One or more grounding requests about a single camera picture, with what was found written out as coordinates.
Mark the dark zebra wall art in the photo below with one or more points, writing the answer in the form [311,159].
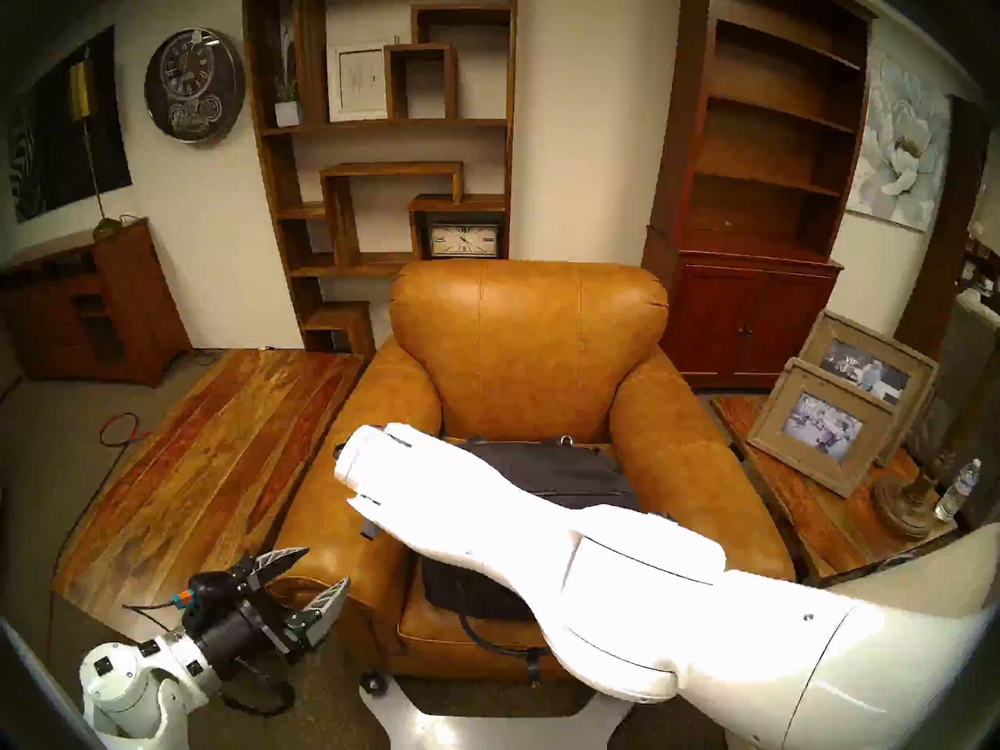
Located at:
[47,147]

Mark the clear plastic water bottle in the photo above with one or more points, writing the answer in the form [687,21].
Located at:
[957,494]

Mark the white framed certificate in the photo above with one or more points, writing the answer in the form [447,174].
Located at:
[358,80]

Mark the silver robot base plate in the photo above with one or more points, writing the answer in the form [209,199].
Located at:
[469,733]

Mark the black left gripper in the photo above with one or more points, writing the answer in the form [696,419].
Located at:
[234,623]

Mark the striped wooden coffee table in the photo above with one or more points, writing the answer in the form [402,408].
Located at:
[211,451]

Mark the open wooden shelf unit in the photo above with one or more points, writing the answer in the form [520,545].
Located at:
[342,217]

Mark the white flower canvas painting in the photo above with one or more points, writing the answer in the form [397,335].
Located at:
[898,143]

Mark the brown wooden media cabinet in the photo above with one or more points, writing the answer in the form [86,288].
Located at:
[133,303]

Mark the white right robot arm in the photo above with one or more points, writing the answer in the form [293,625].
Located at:
[664,592]

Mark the small potted plant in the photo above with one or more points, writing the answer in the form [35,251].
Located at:
[287,114]

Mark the tan leather armchair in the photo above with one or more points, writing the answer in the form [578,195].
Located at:
[531,334]

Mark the cherry wood hutch bookcase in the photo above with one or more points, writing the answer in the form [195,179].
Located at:
[742,319]

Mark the large rustic picture frame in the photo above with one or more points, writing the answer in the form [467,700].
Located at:
[866,372]

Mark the wooden side table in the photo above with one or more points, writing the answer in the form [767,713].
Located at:
[812,518]

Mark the rectangular mantel clock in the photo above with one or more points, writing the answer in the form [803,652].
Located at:
[464,241]

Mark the turned wooden lamp base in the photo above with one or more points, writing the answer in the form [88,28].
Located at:
[906,506]

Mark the small rustic picture frame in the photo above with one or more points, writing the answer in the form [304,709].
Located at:
[822,426]

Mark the grey upholstered chair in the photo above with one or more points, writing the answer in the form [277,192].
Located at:
[965,358]

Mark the round black wall clock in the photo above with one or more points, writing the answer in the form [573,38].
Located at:
[194,84]

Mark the black zippered duffel bag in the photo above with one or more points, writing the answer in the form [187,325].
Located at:
[562,475]

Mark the beige fabric sofa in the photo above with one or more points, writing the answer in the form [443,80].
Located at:
[937,576]

